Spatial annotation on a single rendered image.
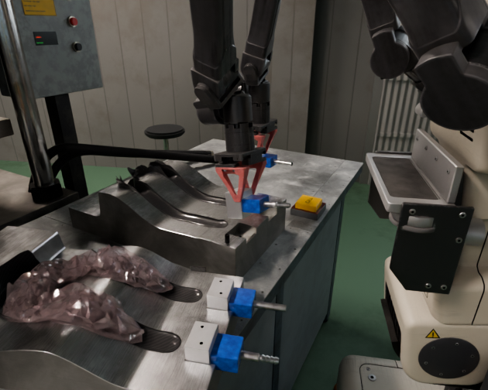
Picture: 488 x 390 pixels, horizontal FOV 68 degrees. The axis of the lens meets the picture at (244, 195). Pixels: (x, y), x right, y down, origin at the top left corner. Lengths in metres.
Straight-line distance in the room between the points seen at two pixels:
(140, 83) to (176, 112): 0.40
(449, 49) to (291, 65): 2.61
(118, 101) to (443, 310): 3.28
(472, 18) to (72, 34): 1.27
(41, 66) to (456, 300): 1.31
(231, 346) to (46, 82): 1.10
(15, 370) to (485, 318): 0.75
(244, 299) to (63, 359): 0.28
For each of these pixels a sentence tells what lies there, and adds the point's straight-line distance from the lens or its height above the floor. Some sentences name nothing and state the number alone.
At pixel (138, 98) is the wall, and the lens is 3.56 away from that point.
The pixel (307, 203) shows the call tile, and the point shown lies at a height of 0.84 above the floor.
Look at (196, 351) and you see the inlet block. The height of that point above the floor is 0.88.
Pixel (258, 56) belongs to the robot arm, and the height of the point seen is 1.22.
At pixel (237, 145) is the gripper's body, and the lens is 0.70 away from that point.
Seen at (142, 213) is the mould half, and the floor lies 0.90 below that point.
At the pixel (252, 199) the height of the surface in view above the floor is 0.98.
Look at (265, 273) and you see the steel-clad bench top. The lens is 0.81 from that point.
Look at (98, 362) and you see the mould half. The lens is 0.58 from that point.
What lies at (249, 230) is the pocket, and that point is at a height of 0.88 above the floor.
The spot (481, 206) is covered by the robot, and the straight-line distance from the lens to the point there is 0.69.
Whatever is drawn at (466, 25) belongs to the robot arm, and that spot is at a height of 1.29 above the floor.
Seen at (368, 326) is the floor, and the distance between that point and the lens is 1.92.
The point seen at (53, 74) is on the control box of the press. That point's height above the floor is 1.14.
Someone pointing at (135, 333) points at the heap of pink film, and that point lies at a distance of 0.61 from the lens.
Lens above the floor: 1.29
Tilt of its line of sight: 25 degrees down
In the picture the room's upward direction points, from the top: straight up
